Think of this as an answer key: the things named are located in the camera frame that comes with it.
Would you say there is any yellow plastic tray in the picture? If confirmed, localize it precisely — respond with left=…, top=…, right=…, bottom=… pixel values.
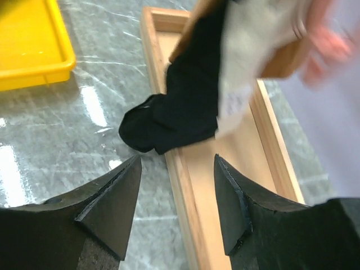
left=1, top=0, right=76, bottom=91

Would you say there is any pink round clip hanger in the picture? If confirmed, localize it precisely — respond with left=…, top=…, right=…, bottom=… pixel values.
left=292, top=1, right=354, bottom=87

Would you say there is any brown underwear striped waistband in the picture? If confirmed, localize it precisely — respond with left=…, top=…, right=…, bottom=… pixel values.
left=168, top=0, right=310, bottom=79

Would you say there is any black underwear beige waistband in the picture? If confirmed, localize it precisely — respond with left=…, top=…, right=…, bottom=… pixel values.
left=118, top=0, right=307, bottom=155

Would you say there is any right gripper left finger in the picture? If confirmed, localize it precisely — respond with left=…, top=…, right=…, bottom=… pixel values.
left=1, top=156, right=142, bottom=269

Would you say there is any wooden hanging rack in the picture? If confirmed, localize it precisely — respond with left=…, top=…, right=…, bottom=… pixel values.
left=139, top=0, right=307, bottom=270

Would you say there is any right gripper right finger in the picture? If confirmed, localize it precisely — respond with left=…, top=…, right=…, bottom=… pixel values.
left=214, top=155, right=359, bottom=269

